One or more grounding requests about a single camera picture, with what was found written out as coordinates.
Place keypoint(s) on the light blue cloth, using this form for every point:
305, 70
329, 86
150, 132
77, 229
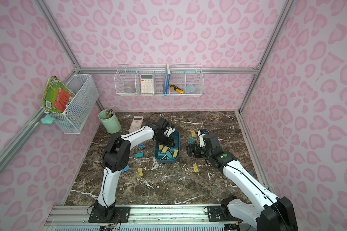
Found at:
190, 89

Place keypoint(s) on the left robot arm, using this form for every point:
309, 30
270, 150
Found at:
115, 157

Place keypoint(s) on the mint green pen cup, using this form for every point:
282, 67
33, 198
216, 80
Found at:
110, 121

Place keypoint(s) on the pink calculator on table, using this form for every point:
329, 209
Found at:
136, 123

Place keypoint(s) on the teal plastic storage box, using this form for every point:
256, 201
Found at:
166, 155

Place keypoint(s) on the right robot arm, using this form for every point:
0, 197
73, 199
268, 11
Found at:
267, 211

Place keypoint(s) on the yellow binder clip table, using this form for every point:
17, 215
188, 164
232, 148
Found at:
195, 168
140, 172

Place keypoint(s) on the yellow black utility knife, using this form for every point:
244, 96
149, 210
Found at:
176, 89

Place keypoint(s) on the mint star hook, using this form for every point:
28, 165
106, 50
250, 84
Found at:
48, 120

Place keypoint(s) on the white wire wall basket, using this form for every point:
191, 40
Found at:
181, 76

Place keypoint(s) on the teal binder clip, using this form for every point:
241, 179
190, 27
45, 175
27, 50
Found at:
139, 155

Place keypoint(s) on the blue book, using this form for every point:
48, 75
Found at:
166, 79

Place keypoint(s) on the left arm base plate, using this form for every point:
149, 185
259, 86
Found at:
118, 214

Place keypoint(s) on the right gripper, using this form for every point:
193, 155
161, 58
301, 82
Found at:
196, 148

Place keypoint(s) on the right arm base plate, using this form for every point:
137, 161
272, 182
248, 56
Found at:
218, 213

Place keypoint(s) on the clear tape roll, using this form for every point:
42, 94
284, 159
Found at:
129, 89

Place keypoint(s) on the white orange calculator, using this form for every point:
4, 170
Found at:
147, 84

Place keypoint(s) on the white mesh side basket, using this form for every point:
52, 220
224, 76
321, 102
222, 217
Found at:
73, 119

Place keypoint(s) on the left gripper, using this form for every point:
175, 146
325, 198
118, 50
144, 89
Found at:
165, 138

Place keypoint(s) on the blue binder clip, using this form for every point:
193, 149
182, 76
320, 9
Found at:
125, 169
141, 146

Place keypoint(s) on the green red booklet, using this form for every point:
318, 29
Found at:
57, 96

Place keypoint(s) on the teal binder clip table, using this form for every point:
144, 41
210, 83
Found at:
191, 140

